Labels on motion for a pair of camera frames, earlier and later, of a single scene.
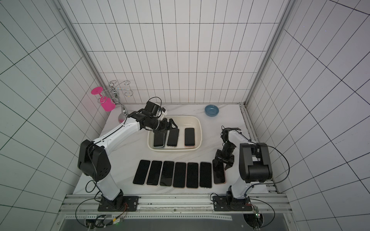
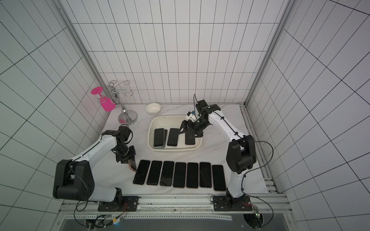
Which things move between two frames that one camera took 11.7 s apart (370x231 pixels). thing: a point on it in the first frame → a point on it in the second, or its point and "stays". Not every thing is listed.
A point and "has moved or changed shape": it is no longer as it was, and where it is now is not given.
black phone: x=154 y=172 stays
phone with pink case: x=179 y=175 stays
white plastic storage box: x=182 y=122 stays
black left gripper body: x=163 y=127 → x=123 y=153
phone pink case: x=173 y=137 → x=132 y=165
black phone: x=192 y=176 stays
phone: x=189 y=136 stays
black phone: x=140 y=175 stays
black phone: x=219 y=173 has moved or changed shape
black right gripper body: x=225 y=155 → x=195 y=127
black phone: x=205 y=176 stays
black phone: x=166 y=176 stays
